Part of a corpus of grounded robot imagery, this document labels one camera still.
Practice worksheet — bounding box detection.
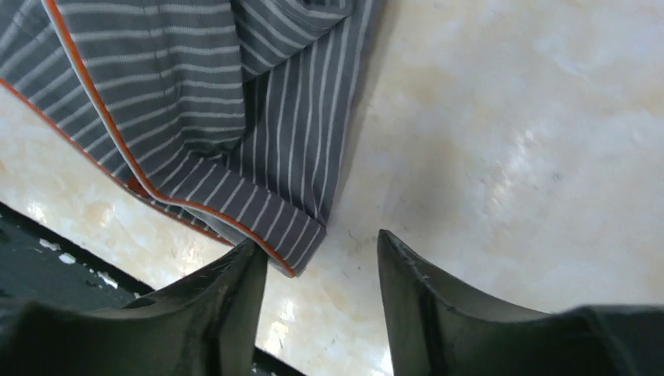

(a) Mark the grey striped underwear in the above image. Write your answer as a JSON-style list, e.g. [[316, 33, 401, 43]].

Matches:
[[1, 1, 383, 277]]

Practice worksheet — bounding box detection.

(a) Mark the black metal base rail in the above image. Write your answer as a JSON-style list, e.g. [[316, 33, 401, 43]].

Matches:
[[1, 206, 296, 375]]

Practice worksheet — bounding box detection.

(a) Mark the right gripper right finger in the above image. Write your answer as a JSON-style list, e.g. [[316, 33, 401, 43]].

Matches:
[[377, 230, 663, 375]]

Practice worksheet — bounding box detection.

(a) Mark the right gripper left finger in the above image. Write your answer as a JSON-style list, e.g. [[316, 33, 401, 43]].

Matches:
[[1, 240, 268, 375]]

